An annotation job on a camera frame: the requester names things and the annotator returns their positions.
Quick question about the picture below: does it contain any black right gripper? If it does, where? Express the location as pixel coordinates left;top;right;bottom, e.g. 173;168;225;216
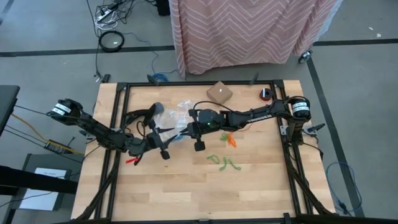
179;108;225;152

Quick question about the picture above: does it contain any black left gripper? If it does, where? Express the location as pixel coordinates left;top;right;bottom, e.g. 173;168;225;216
130;119;179;161

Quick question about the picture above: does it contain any orange rubber band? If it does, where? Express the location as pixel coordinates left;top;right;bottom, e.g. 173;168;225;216
226;133;238;148

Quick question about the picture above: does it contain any long green rubber band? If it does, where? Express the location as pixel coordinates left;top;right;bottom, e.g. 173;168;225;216
226;158;242;171

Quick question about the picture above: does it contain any small cardboard box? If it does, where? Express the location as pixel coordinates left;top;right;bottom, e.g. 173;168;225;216
206;81;234;106

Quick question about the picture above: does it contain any black and yellow device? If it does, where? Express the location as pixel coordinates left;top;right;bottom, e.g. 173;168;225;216
43;139;78;156

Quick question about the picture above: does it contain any pink chevron cloth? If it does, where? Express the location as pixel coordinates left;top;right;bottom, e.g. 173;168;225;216
169;0;343;79

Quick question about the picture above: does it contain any grey cabinet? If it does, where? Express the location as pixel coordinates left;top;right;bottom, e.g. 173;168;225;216
18;153;73;212

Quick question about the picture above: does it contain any black box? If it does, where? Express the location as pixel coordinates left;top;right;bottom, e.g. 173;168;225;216
156;0;171;17

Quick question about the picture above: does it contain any white power strip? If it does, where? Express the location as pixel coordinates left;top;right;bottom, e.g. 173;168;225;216
95;9;112;22

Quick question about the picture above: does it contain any silver caster wheel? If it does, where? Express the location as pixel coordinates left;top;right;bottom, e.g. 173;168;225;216
297;49;313;65

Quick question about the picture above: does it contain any white paper sheet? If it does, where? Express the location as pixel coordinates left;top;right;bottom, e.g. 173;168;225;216
19;167;68;211

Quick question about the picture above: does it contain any black bar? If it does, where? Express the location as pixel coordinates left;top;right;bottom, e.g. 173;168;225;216
0;164;78;196

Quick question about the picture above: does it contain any black desk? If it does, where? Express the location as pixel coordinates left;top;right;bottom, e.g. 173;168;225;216
0;85;21;135

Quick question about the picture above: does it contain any black left wrist camera cable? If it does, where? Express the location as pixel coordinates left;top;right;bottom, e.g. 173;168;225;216
136;119;150;139

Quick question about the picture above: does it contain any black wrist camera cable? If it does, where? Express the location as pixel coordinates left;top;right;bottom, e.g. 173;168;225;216
136;119;150;139
192;100;237;114

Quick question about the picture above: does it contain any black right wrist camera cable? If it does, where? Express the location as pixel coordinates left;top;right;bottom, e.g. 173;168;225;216
192;100;237;114

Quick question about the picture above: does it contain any thin blue cable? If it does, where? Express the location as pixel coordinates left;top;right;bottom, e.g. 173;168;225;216
150;46;178;83

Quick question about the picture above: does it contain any black aluminium table frame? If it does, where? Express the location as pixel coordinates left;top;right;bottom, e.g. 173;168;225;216
71;79;336;224

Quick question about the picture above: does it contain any black clamp handle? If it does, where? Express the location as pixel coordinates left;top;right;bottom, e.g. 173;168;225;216
303;123;326;135

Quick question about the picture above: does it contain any white coiled cable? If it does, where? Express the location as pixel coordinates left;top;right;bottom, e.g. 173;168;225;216
94;17;119;31

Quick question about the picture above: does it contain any blue floor cable loop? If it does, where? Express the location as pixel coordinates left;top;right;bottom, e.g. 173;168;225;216
325;161;364;216

